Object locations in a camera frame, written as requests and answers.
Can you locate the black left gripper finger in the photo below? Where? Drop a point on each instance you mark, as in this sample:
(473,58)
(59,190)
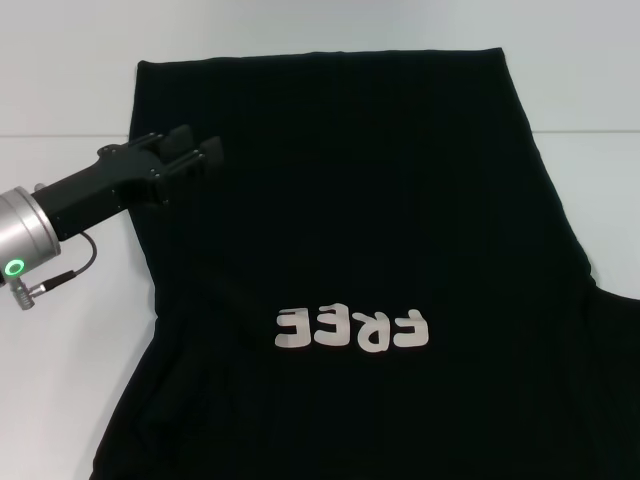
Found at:
(205,152)
(175,140)

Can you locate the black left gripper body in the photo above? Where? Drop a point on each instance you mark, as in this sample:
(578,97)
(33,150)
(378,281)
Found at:
(110,180)

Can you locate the black shirt with FREE print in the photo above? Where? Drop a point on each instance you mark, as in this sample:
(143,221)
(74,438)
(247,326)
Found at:
(350,225)

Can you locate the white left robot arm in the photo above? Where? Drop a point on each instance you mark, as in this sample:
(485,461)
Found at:
(25,235)

